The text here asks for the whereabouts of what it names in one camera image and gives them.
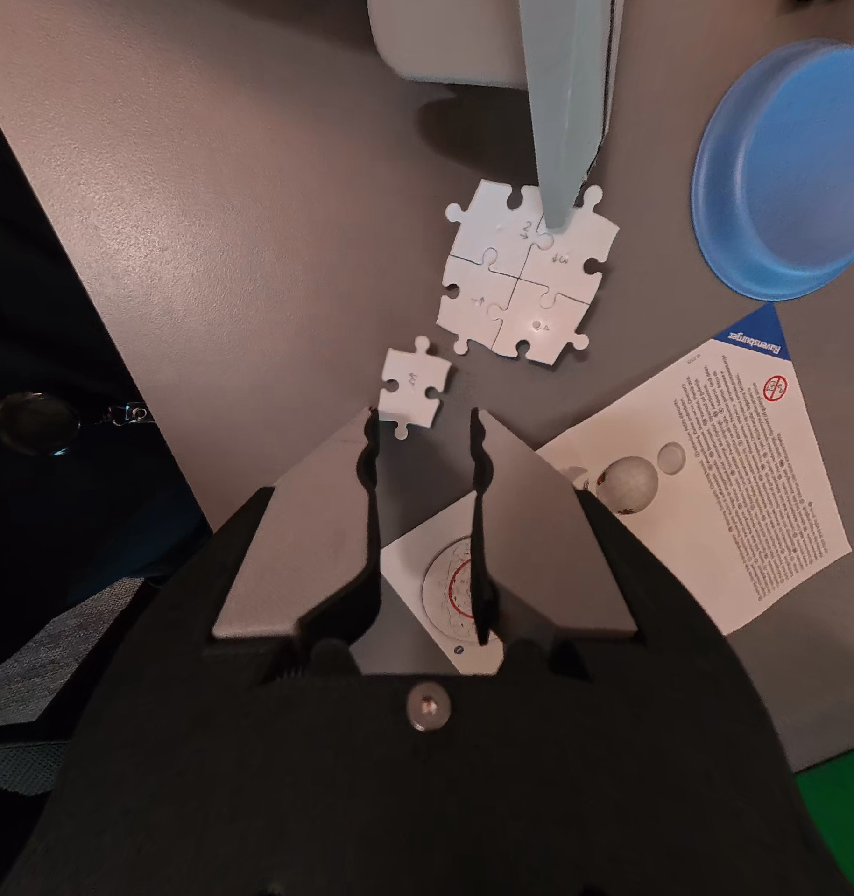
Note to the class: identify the white puzzle piece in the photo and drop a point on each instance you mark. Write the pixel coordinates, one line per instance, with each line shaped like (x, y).
(546, 329)
(581, 252)
(413, 385)
(483, 224)
(469, 315)

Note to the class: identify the white printed instruction leaflet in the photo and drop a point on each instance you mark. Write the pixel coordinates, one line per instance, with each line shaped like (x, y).
(749, 455)

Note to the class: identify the grey fabric chair seat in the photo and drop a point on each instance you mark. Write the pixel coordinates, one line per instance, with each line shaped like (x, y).
(48, 665)

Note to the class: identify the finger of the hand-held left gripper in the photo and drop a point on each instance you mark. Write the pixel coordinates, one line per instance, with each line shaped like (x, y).
(563, 105)

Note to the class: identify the black retractable badge reel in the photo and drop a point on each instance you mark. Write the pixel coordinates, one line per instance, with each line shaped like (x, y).
(34, 423)

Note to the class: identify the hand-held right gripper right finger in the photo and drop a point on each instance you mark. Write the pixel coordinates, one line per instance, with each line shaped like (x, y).
(546, 553)

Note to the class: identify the green board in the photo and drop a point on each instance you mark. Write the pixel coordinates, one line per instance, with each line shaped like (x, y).
(840, 805)

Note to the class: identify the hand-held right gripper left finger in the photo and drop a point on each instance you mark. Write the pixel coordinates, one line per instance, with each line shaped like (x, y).
(301, 546)

